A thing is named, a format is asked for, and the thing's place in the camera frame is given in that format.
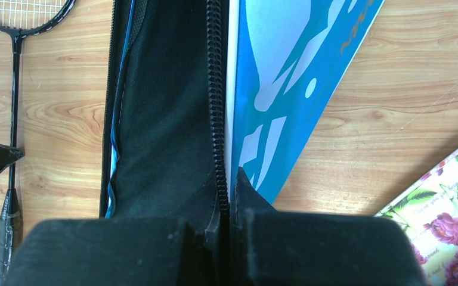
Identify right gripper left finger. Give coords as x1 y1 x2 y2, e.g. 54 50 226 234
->
4 175 221 285

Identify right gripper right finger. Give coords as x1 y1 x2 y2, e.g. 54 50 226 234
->
229 169 426 285

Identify blue racket cover bag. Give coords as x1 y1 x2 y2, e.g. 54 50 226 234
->
99 1 383 218

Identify left black badminton racket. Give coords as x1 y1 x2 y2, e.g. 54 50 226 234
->
0 1 75 285

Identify floral tray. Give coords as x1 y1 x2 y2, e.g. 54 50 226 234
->
376 149 458 285

